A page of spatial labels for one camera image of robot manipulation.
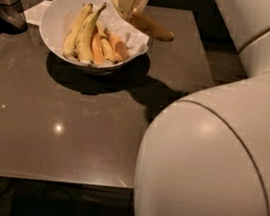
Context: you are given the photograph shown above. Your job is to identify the orange banana in bowl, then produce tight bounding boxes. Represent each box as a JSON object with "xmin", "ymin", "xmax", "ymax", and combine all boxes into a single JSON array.
[{"xmin": 91, "ymin": 29, "xmax": 104, "ymax": 64}]

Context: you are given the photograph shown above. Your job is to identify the white bowl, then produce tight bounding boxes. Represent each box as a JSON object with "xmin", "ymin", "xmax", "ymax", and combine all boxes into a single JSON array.
[{"xmin": 39, "ymin": 0, "xmax": 144, "ymax": 76}]

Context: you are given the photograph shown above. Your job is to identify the small yellow banana pieces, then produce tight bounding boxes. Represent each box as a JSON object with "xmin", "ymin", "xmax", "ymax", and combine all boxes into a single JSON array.
[{"xmin": 96, "ymin": 23, "xmax": 129, "ymax": 64}]

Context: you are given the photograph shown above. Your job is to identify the dark mesh basket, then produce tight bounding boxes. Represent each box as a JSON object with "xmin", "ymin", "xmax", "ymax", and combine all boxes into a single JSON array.
[{"xmin": 0, "ymin": 0, "xmax": 28, "ymax": 35}]

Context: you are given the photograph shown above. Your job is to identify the long yellow banana middle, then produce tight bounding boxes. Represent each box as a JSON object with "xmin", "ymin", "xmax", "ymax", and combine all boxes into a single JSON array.
[{"xmin": 75, "ymin": 2, "xmax": 107, "ymax": 64}]

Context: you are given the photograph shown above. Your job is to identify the white paper sheet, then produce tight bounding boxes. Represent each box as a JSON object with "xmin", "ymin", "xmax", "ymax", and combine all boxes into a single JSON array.
[{"xmin": 24, "ymin": 0, "xmax": 52, "ymax": 26}]

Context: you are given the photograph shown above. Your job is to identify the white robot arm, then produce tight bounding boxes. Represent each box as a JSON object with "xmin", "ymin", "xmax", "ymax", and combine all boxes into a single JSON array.
[{"xmin": 134, "ymin": 0, "xmax": 270, "ymax": 216}]

